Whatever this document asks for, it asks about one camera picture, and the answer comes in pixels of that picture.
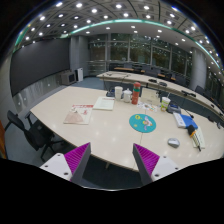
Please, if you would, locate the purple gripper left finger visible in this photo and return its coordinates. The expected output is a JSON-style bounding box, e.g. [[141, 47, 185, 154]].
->
[[41, 143, 91, 185]]

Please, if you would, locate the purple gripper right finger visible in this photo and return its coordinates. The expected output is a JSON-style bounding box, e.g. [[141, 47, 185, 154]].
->
[[133, 143, 179, 185]]

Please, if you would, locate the grey computer mouse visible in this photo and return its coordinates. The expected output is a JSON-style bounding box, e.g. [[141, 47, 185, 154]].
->
[[167, 138, 180, 148]]

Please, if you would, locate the round teal mouse pad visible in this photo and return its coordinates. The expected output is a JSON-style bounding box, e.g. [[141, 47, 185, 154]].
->
[[129, 114, 156, 133]]

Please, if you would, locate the black office chair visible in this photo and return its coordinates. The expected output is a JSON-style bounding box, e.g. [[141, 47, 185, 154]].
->
[[7, 111, 63, 160]]

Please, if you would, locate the red and white magazine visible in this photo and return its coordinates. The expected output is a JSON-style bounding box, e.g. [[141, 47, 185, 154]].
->
[[64, 104, 93, 125]]

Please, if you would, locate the black and yellow tool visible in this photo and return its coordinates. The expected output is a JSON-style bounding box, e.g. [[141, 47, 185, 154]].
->
[[187, 125, 201, 150]]

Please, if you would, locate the blue and white book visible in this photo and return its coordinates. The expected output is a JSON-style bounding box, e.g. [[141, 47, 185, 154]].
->
[[173, 113, 198, 129]]

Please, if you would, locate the colourful small leaflet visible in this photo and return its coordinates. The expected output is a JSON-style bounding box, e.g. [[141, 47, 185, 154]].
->
[[137, 102, 157, 112]]

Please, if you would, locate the green and white drink cup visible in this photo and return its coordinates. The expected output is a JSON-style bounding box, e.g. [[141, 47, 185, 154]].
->
[[161, 97, 170, 111]]

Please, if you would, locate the beige paper bag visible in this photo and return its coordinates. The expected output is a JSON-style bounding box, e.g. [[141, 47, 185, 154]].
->
[[141, 88, 160, 105]]

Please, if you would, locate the white open booklet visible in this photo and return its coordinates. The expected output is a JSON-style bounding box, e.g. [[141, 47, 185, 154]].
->
[[93, 97, 115, 111]]

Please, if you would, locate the white ceramic teapot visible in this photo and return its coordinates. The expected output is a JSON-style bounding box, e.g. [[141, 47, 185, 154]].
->
[[123, 89, 132, 103]]

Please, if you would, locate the red thermos bottle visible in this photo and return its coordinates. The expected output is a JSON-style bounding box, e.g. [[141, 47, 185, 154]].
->
[[132, 82, 141, 105]]

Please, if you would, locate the white paper cup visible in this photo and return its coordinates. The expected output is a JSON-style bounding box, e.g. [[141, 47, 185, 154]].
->
[[115, 86, 123, 100]]

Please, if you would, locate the grey box appliance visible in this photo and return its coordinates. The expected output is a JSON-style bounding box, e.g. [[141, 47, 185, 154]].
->
[[61, 72, 76, 85]]

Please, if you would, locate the long rear conference table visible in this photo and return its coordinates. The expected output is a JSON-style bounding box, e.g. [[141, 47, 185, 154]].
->
[[98, 71, 224, 122]]

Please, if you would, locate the white standing cabinet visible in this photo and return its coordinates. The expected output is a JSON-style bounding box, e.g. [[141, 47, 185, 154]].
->
[[76, 68, 83, 82]]

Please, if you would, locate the large dark wall screen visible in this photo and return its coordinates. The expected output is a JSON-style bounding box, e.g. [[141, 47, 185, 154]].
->
[[10, 39, 70, 95]]

